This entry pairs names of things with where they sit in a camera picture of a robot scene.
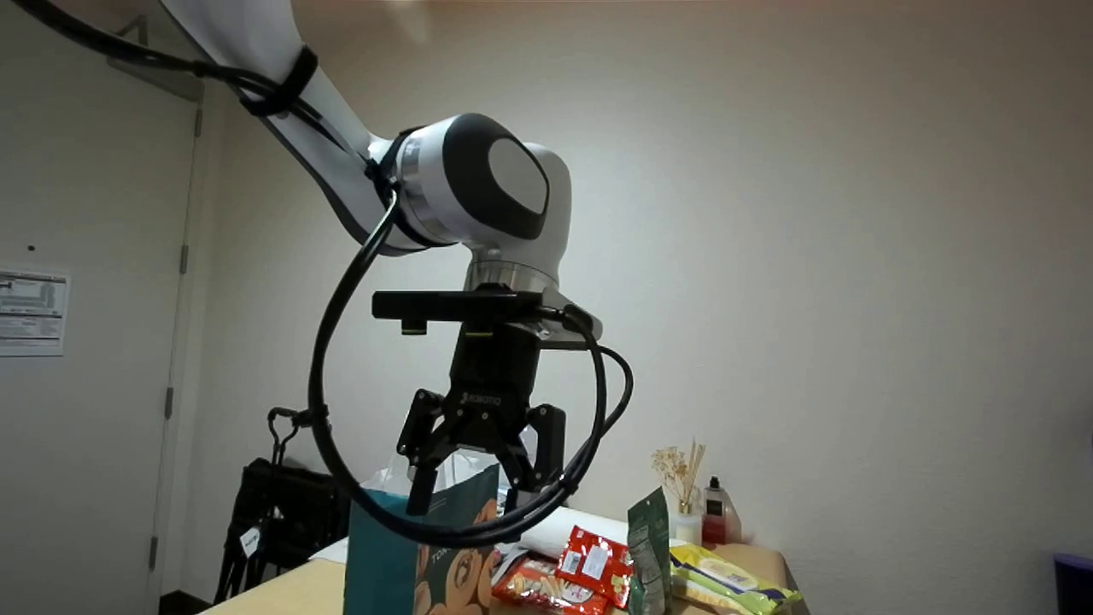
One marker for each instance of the orange snack packet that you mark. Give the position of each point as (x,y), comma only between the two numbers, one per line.
(535,584)

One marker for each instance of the red snack packet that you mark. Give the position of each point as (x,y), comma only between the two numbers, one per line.
(596,565)

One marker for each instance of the white paper notice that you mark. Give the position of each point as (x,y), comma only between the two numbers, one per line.
(32,313)

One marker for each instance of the dark bottle red label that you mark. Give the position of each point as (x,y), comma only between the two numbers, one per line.
(717,517)

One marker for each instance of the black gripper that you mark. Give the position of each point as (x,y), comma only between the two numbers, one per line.
(498,372)

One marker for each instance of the green paper bag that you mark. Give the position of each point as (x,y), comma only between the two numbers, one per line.
(380,565)

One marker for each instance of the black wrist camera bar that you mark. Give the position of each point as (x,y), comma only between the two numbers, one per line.
(457,306)

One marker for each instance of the dark green standing pouch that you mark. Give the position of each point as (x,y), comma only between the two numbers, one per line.
(651,558)

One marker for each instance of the dark blue bin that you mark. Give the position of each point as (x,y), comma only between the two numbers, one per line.
(1075,585)

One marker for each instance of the reed stick jar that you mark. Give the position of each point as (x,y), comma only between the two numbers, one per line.
(688,490)

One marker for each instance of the yellow green snack packet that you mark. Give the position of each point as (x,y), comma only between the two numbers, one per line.
(730,585)

